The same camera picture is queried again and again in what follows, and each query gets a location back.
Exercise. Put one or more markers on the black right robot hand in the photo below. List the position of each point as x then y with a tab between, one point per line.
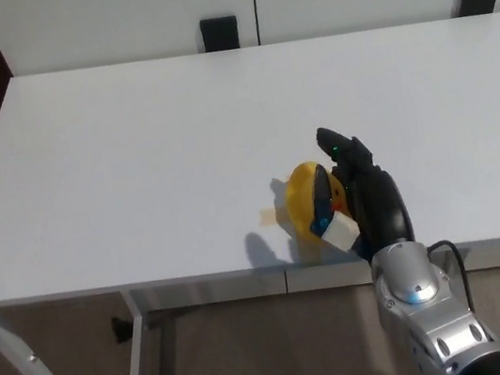
376	205

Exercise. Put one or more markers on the yellow rubber duck toy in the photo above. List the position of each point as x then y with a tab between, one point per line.
301	193

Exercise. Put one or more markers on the grey desk crossbar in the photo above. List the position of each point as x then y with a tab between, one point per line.
249	302

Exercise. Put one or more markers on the short beige tape strip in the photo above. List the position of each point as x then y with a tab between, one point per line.
269	217

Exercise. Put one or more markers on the small black floor object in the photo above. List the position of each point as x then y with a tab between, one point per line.
123	330

